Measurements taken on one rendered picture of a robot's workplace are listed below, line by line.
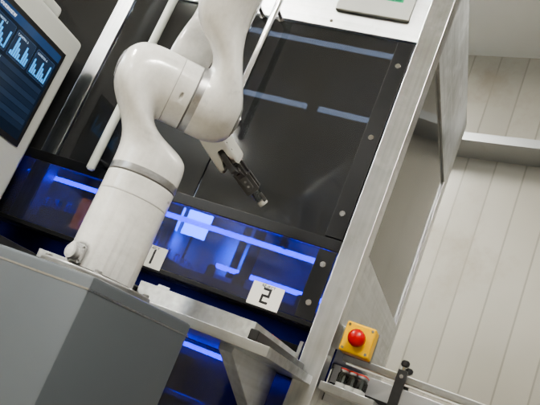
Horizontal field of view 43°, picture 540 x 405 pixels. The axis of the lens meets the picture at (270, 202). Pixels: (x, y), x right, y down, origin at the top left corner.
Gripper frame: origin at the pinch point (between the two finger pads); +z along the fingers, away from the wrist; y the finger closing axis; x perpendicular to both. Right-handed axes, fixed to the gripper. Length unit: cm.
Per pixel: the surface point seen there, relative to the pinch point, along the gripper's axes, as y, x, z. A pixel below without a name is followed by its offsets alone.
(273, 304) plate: -10.8, -14.8, 29.6
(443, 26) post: -48, 58, 1
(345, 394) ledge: 4, -9, 52
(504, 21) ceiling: -345, 136, 52
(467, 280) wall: -278, 21, 171
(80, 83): -62, -38, -46
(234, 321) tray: 26.0, -12.2, 16.7
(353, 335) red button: 0.1, -0.6, 42.5
